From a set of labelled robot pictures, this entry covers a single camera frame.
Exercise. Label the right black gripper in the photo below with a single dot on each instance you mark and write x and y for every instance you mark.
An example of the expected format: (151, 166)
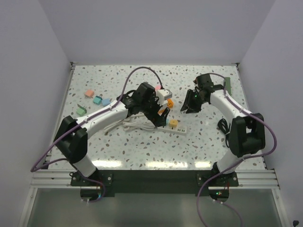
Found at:
(191, 108)

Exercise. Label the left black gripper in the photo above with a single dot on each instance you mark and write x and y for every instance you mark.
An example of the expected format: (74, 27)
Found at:
(157, 120)

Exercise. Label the yellow adapter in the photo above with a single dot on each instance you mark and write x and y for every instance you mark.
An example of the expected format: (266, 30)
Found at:
(173, 123)

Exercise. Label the orange power strip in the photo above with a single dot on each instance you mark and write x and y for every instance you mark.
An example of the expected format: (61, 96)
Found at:
(163, 107)

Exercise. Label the white power strip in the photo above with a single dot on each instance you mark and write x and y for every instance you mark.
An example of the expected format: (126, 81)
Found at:
(180, 129)

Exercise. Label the green power strip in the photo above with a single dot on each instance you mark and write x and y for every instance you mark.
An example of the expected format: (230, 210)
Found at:
(227, 85)

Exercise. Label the blue plug adapter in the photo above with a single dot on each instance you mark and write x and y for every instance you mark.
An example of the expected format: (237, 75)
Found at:
(105, 102)

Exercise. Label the teal plug adapter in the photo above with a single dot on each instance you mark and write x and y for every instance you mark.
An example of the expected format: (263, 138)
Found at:
(97, 100)

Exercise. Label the pink plug adapter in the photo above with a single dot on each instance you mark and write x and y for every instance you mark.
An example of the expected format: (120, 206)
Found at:
(89, 93)

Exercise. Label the green plug adapter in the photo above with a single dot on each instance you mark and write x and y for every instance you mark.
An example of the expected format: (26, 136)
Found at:
(81, 111)

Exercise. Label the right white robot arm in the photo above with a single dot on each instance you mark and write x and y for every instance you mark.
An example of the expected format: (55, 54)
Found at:
(245, 131)

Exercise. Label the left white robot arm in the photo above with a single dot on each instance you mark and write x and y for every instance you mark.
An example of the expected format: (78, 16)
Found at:
(73, 134)

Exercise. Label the pink cube socket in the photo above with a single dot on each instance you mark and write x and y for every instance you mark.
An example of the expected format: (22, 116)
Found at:
(158, 87)

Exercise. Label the orange adapter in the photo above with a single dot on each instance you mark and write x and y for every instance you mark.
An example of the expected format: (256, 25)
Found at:
(170, 103)

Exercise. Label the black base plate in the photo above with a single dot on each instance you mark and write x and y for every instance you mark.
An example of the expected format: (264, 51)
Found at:
(108, 183)

